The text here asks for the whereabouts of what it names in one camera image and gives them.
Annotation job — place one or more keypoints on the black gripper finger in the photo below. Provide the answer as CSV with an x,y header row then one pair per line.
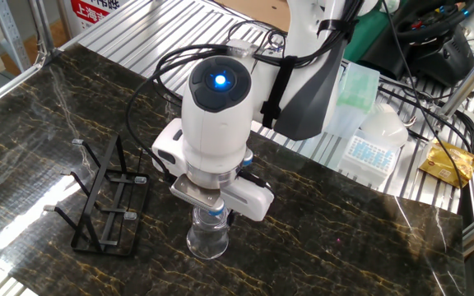
x,y
230,218

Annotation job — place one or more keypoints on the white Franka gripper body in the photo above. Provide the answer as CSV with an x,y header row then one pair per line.
x,y
249,201

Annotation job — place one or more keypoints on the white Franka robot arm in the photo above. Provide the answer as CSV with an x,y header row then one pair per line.
x,y
216,131

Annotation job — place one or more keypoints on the blue pipette tip box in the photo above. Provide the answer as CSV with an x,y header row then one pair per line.
x,y
366,158

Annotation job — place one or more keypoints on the white plastic dome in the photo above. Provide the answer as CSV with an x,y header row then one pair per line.
x,y
385,127

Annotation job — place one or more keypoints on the green pipette tip box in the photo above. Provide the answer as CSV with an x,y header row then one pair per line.
x,y
358,90

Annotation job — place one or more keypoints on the brown cardboard sheet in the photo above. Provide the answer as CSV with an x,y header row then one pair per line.
x,y
261,12

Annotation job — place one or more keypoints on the green cloth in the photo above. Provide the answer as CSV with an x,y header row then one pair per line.
x,y
364,37

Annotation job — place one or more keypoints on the gold foil snack bag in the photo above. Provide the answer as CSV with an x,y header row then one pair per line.
x,y
447,164

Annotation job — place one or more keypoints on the black steering wheel controller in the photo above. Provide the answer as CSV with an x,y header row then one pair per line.
x,y
438,57

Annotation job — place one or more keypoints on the red and white sign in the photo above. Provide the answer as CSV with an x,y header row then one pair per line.
x,y
93,12

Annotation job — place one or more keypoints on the grey perforated shelf upright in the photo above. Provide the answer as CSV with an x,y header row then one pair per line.
x,y
10,37

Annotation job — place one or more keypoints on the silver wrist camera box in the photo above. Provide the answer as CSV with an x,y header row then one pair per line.
x,y
196,193

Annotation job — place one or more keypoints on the aluminium frame post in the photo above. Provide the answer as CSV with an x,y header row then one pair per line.
x,y
41,24
467,84

